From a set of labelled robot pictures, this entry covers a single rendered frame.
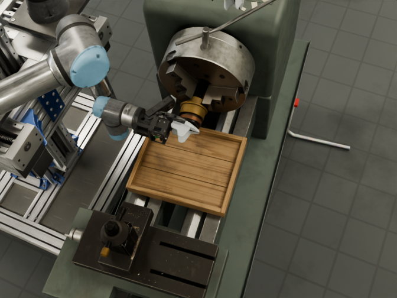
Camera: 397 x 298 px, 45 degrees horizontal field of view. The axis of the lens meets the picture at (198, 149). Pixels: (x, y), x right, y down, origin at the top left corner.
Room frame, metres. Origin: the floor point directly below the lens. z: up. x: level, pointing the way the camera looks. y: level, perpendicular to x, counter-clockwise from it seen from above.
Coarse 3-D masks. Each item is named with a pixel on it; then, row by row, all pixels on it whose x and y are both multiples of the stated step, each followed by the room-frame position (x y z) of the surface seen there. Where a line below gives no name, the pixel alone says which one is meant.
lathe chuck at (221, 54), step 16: (176, 48) 1.02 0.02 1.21; (192, 48) 0.99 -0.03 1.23; (224, 48) 0.98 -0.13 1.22; (160, 64) 1.02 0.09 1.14; (192, 64) 0.96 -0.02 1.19; (208, 64) 0.94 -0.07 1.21; (224, 64) 0.93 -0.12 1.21; (240, 64) 0.94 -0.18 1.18; (160, 80) 1.02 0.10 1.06; (208, 80) 0.94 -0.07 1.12; (224, 80) 0.91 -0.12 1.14; (240, 80) 0.90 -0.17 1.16; (176, 96) 0.99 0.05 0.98; (240, 96) 0.89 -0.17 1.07
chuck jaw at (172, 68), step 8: (168, 56) 1.02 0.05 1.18; (176, 64) 0.97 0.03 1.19; (168, 72) 0.95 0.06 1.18; (176, 72) 0.95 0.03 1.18; (184, 72) 0.96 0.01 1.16; (176, 80) 0.94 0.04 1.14; (184, 80) 0.93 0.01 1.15; (192, 80) 0.94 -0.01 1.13; (176, 88) 0.92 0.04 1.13; (184, 88) 0.91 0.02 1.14; (192, 88) 0.92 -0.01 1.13; (184, 96) 0.89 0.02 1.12; (192, 96) 0.89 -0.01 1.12
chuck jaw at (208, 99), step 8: (208, 88) 0.92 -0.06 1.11; (216, 88) 0.91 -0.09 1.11; (224, 88) 0.90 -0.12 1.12; (232, 88) 0.90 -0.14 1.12; (240, 88) 0.89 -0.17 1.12; (208, 96) 0.89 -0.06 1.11; (216, 96) 0.88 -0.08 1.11; (224, 96) 0.87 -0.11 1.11; (232, 96) 0.86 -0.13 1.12; (208, 104) 0.86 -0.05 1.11; (216, 104) 0.87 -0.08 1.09
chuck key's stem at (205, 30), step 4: (204, 28) 0.99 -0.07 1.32; (208, 28) 0.99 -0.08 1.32; (204, 32) 0.98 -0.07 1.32; (208, 32) 0.98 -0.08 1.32; (204, 36) 0.98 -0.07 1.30; (208, 36) 0.98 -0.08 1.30; (204, 40) 0.98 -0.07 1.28; (208, 40) 0.98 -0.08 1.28; (204, 44) 0.98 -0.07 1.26; (204, 48) 0.98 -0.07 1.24
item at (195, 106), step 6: (186, 102) 0.87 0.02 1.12; (192, 102) 0.86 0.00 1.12; (198, 102) 0.87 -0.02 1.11; (186, 108) 0.85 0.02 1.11; (192, 108) 0.84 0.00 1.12; (198, 108) 0.84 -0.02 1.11; (204, 108) 0.85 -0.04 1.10; (180, 114) 0.85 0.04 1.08; (186, 114) 0.83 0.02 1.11; (192, 114) 0.83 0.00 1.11; (198, 114) 0.83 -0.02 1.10; (204, 114) 0.84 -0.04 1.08; (186, 120) 0.81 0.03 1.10; (192, 120) 0.81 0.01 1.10; (198, 120) 0.81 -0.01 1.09; (198, 126) 0.80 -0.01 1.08
